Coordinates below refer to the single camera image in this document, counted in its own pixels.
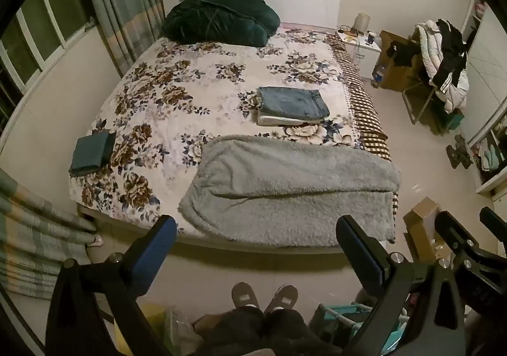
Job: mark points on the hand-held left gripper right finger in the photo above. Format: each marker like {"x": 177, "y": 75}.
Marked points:
{"x": 356, "y": 251}

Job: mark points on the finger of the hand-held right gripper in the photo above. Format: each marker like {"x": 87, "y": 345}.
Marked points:
{"x": 493, "y": 221}
{"x": 453, "y": 231}

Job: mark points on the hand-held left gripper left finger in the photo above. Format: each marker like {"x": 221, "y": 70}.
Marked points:
{"x": 158, "y": 247}

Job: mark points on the grey fleece blanket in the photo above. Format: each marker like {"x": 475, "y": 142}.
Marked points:
{"x": 293, "y": 189}

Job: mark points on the small cardboard box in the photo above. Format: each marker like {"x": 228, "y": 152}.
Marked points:
{"x": 422, "y": 221}

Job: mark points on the teal folded clothes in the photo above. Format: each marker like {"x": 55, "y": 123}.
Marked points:
{"x": 491, "y": 160}

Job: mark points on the teal and white rack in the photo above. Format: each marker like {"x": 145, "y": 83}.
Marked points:
{"x": 348, "y": 320}

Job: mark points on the dark patterned slipper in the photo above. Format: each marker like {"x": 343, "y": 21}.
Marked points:
{"x": 462, "y": 142}
{"x": 455, "y": 158}

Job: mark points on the yellow bag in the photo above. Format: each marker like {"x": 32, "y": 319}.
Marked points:
{"x": 152, "y": 324}

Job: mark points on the person's right slipper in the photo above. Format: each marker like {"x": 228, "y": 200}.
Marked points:
{"x": 283, "y": 296}

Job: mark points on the person's slipper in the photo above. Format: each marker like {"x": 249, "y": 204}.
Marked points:
{"x": 283, "y": 296}
{"x": 245, "y": 294}

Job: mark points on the clear plastic bag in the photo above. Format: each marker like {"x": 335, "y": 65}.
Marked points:
{"x": 180, "y": 334}

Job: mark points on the person's left slipper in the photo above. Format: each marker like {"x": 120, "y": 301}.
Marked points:
{"x": 245, "y": 294}

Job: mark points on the green storage box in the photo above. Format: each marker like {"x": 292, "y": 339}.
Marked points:
{"x": 449, "y": 120}

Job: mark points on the person's left leg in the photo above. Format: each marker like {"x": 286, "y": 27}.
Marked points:
{"x": 233, "y": 332}

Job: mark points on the folded dark green cloth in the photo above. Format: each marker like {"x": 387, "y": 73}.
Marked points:
{"x": 91, "y": 152}

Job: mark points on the brown checked bed sheet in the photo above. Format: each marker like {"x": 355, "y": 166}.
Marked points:
{"x": 364, "y": 110}

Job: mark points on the white wardrobe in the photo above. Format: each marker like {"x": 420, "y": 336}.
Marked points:
{"x": 487, "y": 74}

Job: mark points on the folded white cloth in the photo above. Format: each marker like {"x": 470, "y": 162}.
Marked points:
{"x": 273, "y": 121}

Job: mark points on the folded blue jeans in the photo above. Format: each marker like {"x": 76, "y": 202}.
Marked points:
{"x": 293, "y": 102}

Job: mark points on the large cardboard box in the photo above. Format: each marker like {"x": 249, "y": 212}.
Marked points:
{"x": 396, "y": 76}

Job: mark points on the clear water bottle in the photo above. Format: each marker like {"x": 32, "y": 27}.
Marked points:
{"x": 378, "y": 76}

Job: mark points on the floral bed blanket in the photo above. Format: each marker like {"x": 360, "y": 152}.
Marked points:
{"x": 198, "y": 74}

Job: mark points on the black garment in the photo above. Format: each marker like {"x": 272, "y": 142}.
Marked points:
{"x": 451, "y": 47}

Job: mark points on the black cloth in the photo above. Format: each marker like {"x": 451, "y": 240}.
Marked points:
{"x": 402, "y": 53}

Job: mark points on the white nightstand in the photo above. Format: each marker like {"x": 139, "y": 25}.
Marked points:
{"x": 368, "y": 54}

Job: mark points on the dark cup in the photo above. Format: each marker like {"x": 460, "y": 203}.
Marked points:
{"x": 370, "y": 38}

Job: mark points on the cream table lamp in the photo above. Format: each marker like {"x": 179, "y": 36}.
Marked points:
{"x": 361, "y": 22}

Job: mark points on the dark green duvet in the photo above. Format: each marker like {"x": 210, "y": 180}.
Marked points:
{"x": 222, "y": 19}

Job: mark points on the window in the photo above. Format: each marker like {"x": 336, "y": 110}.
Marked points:
{"x": 51, "y": 19}

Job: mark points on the metal frame chair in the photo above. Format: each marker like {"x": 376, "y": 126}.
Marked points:
{"x": 416, "y": 98}

